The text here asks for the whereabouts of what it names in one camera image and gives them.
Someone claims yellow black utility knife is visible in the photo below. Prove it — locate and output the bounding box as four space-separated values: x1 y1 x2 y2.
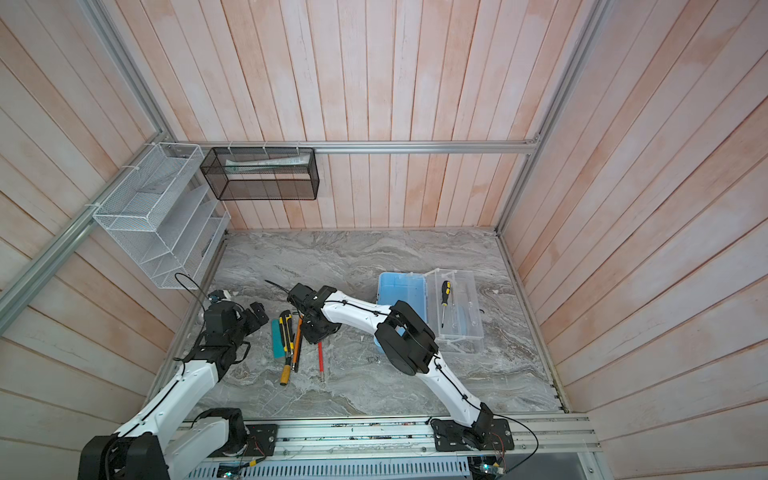
278 310 294 359

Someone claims orange handle tool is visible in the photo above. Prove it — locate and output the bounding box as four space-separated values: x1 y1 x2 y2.
292 314 304 372

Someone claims teal tool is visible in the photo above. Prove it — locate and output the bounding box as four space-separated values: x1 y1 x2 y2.
271 319 285 359

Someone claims red handle screwdriver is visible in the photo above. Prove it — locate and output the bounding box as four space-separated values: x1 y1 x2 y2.
317 342 325 382

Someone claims blue plastic tool box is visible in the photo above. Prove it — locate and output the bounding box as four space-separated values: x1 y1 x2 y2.
377 268 485 355

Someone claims yellow black small screwdriver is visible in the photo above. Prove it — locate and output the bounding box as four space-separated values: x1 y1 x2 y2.
439 280 452 328

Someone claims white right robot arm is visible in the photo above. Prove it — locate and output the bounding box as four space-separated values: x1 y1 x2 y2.
288 283 494 449

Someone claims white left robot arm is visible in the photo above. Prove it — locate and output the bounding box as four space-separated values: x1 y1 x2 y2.
78 299 269 479

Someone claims white vent grille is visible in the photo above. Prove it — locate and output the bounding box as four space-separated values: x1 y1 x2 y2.
186 456 472 479

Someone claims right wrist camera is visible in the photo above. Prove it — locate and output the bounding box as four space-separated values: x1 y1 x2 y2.
287 283 317 314

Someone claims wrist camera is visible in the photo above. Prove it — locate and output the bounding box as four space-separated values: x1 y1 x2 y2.
207 289 232 304
287 283 317 314

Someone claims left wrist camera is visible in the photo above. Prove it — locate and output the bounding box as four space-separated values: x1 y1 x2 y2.
207 289 232 304

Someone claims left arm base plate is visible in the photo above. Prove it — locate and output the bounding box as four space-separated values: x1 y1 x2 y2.
208 423 278 458

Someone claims white wire mesh shelf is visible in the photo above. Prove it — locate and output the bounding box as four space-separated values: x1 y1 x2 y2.
94 143 230 290

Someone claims black wire mesh basket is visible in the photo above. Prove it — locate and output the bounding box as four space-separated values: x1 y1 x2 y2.
200 146 320 201

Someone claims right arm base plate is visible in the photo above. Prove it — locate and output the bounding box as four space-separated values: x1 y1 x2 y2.
428 418 515 452

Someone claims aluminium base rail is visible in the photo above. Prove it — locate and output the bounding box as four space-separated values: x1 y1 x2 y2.
104 416 601 466

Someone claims aluminium left wall rail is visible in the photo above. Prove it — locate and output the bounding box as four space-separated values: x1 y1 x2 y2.
1 132 171 334

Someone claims aluminium horizontal back rail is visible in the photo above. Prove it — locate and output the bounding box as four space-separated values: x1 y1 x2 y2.
193 140 538 155

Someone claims aluminium corner post left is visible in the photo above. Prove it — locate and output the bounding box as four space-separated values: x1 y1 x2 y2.
78 0 175 141

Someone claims aluminium corner post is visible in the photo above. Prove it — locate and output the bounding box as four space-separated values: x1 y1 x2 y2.
78 0 175 141
492 1 613 235

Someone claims aluminium corner post right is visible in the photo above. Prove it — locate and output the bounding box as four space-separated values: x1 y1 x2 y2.
492 1 613 235

